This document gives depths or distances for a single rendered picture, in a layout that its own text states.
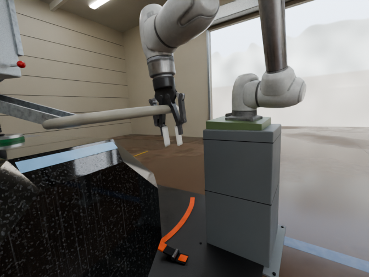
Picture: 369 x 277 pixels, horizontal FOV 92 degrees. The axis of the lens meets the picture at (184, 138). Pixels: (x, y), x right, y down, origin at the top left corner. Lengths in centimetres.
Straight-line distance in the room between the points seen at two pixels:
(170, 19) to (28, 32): 633
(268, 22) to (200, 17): 54
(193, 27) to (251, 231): 108
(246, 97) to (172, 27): 71
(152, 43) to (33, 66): 601
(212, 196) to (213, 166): 20
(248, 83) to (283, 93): 20
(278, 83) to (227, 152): 45
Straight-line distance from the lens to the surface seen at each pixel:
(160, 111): 58
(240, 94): 114
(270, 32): 100
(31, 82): 643
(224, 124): 108
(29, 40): 669
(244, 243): 131
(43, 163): 67
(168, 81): 61
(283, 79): 104
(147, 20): 64
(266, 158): 103
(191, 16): 50
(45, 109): 105
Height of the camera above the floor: 93
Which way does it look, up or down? 9 degrees down
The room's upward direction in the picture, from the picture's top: 3 degrees counter-clockwise
